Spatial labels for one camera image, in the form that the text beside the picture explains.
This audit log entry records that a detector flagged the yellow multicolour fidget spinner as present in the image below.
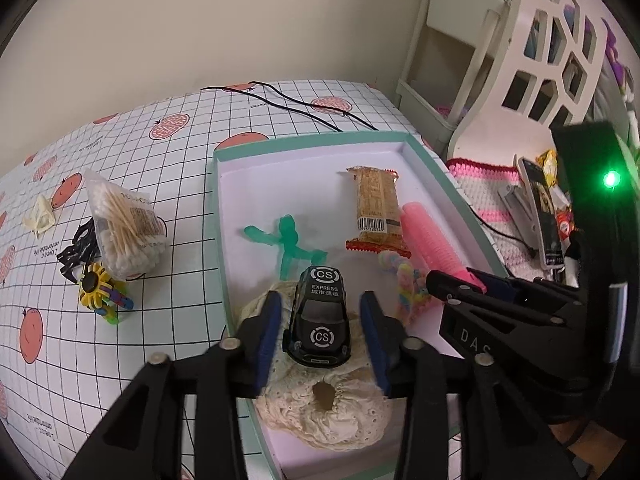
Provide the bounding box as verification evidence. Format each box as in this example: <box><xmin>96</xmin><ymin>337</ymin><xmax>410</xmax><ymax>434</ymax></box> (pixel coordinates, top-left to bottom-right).
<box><xmin>79</xmin><ymin>262</ymin><xmax>134</xmax><ymax>325</ymax></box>

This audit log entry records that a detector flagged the black toy car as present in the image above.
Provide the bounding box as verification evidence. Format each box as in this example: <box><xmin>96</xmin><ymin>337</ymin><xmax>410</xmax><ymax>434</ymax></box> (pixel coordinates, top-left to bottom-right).
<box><xmin>282</xmin><ymin>266</ymin><xmax>352</xmax><ymax>368</ymax></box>

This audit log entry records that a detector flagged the orange snack bar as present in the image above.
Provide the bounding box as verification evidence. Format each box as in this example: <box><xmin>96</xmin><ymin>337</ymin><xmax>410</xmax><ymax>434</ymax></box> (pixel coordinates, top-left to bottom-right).
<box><xmin>345</xmin><ymin>166</ymin><xmax>411</xmax><ymax>258</ymax></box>

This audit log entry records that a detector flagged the cotton swabs plastic bag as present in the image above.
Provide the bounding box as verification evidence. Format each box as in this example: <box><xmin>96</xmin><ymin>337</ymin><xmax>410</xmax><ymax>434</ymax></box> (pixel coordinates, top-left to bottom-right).
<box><xmin>85</xmin><ymin>170</ymin><xmax>168</xmax><ymax>281</ymax></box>

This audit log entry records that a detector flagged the smartphone on stand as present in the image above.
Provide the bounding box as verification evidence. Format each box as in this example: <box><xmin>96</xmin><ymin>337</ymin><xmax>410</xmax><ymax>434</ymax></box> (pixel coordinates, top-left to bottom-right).
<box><xmin>516</xmin><ymin>157</ymin><xmax>564</xmax><ymax>271</ymax></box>

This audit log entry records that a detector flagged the rainbow pastel scrunchie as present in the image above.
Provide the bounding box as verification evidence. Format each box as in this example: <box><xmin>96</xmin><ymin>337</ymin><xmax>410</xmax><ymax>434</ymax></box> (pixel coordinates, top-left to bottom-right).
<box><xmin>378</xmin><ymin>250</ymin><xmax>432</xmax><ymax>326</ymax></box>

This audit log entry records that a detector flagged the green translucent toy figure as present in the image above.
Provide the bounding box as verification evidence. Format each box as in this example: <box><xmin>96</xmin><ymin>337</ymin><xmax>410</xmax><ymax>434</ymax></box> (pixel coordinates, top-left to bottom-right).
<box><xmin>243</xmin><ymin>214</ymin><xmax>328</xmax><ymax>281</ymax></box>

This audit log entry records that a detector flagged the black cable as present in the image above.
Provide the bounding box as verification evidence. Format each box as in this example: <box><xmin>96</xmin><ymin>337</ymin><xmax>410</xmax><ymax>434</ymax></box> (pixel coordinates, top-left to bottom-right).
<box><xmin>199</xmin><ymin>80</ymin><xmax>381</xmax><ymax>132</ymax></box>
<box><xmin>466</xmin><ymin>204</ymin><xmax>544</xmax><ymax>258</ymax></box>

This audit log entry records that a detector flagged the yellow snack packet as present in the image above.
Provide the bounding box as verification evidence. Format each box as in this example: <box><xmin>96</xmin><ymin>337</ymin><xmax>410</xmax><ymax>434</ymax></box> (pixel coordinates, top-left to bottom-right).
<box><xmin>536</xmin><ymin>150</ymin><xmax>558</xmax><ymax>188</ymax></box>

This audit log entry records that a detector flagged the pink hair roller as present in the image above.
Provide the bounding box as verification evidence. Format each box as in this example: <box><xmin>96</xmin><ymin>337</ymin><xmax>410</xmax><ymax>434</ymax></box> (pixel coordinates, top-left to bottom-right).
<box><xmin>400</xmin><ymin>202</ymin><xmax>486</xmax><ymax>292</ymax></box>

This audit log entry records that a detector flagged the black claw hair clip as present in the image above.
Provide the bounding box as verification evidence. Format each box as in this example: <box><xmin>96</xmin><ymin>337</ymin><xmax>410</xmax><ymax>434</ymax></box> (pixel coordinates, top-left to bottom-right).
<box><xmin>56</xmin><ymin>218</ymin><xmax>101</xmax><ymax>284</ymax></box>

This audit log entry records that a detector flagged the teal shallow box tray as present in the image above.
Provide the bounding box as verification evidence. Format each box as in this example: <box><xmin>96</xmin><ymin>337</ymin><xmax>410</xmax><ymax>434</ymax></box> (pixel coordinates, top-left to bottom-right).
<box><xmin>212</xmin><ymin>132</ymin><xmax>506</xmax><ymax>479</ymax></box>

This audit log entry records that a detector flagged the white phone stand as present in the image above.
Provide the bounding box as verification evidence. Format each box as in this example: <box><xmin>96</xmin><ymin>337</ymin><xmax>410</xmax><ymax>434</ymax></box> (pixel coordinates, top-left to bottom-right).
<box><xmin>498</xmin><ymin>184</ymin><xmax>538</xmax><ymax>249</ymax></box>

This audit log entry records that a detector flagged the cream small hair clip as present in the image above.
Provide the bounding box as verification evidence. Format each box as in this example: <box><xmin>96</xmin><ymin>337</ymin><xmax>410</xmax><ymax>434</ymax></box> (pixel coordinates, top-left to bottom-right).
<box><xmin>23</xmin><ymin>195</ymin><xmax>56</xmax><ymax>238</ymax></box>

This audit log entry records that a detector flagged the white cutout headboard shelf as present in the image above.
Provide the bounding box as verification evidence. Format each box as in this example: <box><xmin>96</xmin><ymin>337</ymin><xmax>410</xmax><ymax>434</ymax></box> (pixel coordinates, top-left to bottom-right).
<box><xmin>396</xmin><ymin>0</ymin><xmax>639</xmax><ymax>165</ymax></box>

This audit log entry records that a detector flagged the pomegranate grid tablecloth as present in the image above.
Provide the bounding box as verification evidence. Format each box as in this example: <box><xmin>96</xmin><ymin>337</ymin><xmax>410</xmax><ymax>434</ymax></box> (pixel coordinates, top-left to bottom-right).
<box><xmin>1</xmin><ymin>80</ymin><xmax>500</xmax><ymax>479</ymax></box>

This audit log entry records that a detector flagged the cream lace scrunchie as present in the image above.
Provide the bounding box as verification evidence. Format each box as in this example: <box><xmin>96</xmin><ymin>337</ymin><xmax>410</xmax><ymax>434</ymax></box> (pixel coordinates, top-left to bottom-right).
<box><xmin>253</xmin><ymin>312</ymin><xmax>393</xmax><ymax>452</ymax></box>

